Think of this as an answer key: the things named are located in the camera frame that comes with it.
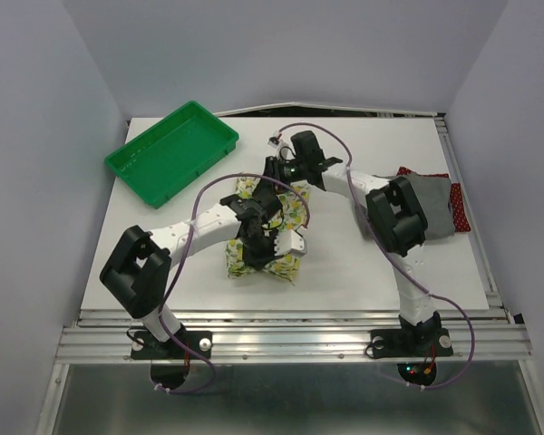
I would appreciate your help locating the green plastic tray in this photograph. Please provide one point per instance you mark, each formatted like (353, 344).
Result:
(163, 160)

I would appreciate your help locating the red polka dot skirt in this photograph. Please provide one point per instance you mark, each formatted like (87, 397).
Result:
(453, 204)

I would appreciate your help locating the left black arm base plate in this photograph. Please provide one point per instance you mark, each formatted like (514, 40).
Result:
(145, 347)

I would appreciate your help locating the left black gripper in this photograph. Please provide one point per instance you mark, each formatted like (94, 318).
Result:
(258, 262)

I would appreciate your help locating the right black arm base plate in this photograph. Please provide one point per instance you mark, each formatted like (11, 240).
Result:
(403, 343)

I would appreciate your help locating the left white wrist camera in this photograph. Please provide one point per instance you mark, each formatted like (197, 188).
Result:
(290, 242)

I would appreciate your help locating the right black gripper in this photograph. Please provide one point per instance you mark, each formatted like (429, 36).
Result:
(271, 167)

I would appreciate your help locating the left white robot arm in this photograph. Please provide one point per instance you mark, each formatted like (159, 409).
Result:
(137, 271)

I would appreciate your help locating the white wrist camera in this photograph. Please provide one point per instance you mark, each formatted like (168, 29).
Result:
(290, 242)
(282, 149)

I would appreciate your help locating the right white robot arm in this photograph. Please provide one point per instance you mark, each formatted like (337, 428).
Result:
(417, 312)

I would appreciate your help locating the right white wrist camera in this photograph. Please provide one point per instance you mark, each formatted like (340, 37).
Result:
(282, 149)

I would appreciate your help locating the yellow lemon print skirt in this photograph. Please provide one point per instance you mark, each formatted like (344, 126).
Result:
(292, 216)

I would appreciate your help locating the aluminium frame rail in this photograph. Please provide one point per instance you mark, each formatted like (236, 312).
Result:
(291, 336)

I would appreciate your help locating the grey skirt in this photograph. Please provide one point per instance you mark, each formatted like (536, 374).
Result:
(406, 210)

